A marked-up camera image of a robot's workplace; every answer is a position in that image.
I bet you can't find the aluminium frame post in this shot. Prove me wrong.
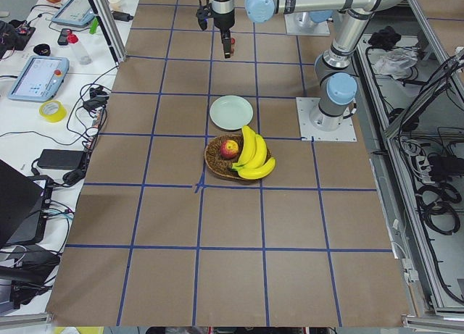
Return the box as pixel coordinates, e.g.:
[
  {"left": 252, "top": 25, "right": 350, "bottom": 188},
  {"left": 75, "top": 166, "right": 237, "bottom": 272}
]
[{"left": 88, "top": 0, "right": 127, "bottom": 64}]

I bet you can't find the light green plate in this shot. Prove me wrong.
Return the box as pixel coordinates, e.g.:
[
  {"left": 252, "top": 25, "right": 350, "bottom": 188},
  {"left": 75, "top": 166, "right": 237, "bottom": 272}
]
[{"left": 210, "top": 95, "right": 254, "bottom": 130}]

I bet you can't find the near blue teach pendant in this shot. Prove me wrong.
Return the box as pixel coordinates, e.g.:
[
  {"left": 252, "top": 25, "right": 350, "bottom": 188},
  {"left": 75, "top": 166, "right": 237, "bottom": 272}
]
[{"left": 8, "top": 56, "right": 70, "bottom": 102}]

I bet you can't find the black power adapter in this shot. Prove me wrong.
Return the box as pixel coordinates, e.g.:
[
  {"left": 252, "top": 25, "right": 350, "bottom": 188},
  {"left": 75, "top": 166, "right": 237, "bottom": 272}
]
[{"left": 37, "top": 149, "right": 85, "bottom": 170}]

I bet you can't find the red apple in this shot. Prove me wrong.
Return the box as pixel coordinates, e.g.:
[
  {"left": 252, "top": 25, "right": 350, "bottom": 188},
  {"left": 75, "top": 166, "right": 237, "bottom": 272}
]
[{"left": 220, "top": 139, "right": 239, "bottom": 159}]

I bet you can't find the brown wicker basket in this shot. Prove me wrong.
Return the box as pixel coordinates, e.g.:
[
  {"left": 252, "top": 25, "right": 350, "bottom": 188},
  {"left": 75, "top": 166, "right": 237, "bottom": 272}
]
[{"left": 204, "top": 135, "right": 271, "bottom": 181}]

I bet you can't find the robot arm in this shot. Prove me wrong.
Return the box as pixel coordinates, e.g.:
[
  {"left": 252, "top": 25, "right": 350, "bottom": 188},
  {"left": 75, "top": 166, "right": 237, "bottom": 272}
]
[{"left": 197, "top": 0, "right": 402, "bottom": 132}]

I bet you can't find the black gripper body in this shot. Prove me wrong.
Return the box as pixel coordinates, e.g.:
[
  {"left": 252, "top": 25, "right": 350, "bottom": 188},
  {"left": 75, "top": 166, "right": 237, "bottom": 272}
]
[{"left": 212, "top": 10, "right": 234, "bottom": 32}]

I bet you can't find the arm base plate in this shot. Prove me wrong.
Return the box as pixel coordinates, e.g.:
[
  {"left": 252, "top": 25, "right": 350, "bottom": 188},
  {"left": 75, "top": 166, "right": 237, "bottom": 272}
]
[{"left": 296, "top": 97, "right": 357, "bottom": 142}]

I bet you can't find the yellow tape roll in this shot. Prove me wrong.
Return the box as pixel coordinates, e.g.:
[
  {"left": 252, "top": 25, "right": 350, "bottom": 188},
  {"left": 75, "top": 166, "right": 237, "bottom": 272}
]
[{"left": 39, "top": 100, "right": 67, "bottom": 123}]

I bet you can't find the yellow banana bunch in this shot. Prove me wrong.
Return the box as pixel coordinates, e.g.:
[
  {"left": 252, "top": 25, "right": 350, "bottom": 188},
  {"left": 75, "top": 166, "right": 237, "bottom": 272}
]
[{"left": 231, "top": 125, "right": 276, "bottom": 180}]

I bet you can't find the far blue teach pendant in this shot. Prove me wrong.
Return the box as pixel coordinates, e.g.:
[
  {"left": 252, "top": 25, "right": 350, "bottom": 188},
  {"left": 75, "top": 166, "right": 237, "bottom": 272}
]
[{"left": 51, "top": 0, "right": 95, "bottom": 28}]

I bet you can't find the blue teach pendant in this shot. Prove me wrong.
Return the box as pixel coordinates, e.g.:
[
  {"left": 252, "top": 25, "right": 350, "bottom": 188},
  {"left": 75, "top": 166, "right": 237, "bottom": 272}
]
[
  {"left": 51, "top": 0, "right": 95, "bottom": 28},
  {"left": 8, "top": 56, "right": 70, "bottom": 102}
]

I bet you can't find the black laptop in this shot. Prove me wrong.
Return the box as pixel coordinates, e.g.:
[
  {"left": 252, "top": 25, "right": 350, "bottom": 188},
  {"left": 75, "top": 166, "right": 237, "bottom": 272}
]
[{"left": 1, "top": 162, "right": 52, "bottom": 248}]

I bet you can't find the clear plastic bottle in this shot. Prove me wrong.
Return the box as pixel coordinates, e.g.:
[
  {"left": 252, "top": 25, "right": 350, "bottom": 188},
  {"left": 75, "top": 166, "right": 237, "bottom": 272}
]
[{"left": 67, "top": 33, "right": 92, "bottom": 65}]

